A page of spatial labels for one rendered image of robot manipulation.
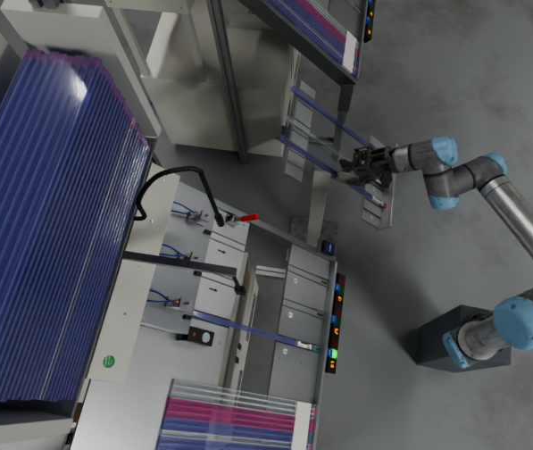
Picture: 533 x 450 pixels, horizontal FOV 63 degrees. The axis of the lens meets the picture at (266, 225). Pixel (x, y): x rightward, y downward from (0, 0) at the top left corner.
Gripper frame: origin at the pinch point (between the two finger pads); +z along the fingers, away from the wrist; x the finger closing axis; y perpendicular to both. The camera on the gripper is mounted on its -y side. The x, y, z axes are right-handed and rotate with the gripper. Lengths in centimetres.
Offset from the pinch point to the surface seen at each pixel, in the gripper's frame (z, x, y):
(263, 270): 57, 16, -39
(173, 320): 17, 54, 36
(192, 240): 17, 35, 37
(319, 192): 21.4, -8.2, -21.5
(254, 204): 87, -28, -56
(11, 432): -1, 77, 73
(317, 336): 13, 47, -19
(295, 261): 15.2, 25.8, -5.0
